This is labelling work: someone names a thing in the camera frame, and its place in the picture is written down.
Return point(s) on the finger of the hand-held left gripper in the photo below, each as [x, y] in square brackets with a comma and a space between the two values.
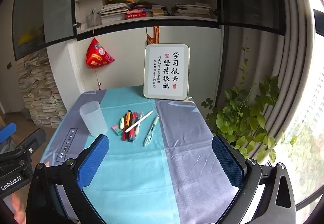
[7, 131]
[33, 139]

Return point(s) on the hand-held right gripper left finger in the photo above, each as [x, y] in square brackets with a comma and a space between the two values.
[93, 162]

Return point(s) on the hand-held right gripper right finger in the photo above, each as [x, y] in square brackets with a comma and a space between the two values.
[226, 163]

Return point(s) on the pink green eraser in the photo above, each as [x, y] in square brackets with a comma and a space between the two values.
[117, 129]

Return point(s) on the slim red pen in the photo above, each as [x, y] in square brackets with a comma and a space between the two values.
[124, 136]

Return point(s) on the translucent white plastic cup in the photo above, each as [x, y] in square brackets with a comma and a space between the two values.
[92, 117]

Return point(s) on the clear gel pens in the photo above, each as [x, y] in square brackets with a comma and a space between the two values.
[133, 140]

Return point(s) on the red gel pen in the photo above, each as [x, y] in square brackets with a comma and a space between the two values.
[132, 135]

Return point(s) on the small green highlighter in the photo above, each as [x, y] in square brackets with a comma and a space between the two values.
[122, 122]

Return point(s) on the orange black pen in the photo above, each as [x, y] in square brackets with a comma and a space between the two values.
[128, 119]

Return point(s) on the clear transparent pen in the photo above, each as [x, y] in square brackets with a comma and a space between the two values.
[138, 129]

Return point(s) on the white pen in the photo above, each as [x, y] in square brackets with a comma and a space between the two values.
[139, 121]

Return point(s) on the grey green gel pen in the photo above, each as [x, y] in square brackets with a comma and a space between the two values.
[151, 130]

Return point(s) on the person's left hand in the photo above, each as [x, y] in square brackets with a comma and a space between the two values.
[19, 208]

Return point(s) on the large pile of paper booklets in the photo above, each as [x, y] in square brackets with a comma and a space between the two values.
[40, 92]

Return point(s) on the green leafy plant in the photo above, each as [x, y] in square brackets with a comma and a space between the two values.
[243, 117]

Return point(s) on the blue grey patterned tablecloth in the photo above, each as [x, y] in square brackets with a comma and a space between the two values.
[141, 176]

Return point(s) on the window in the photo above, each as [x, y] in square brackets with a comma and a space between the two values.
[313, 112]

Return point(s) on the red pyramid hanging ornament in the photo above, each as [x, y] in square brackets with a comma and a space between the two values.
[98, 55]

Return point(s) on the framed calligraphy sign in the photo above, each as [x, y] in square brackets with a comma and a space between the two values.
[165, 72]

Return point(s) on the tall stack of worn booklets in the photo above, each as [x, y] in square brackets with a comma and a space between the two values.
[114, 14]

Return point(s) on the red hardcover book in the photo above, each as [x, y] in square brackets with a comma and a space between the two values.
[138, 15]

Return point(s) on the wide stack of worn books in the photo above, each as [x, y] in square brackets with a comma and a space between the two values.
[193, 10]

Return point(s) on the small stack of dark books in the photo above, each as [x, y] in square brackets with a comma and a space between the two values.
[159, 11]

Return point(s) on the wall switch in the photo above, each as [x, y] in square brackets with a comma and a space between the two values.
[9, 65]

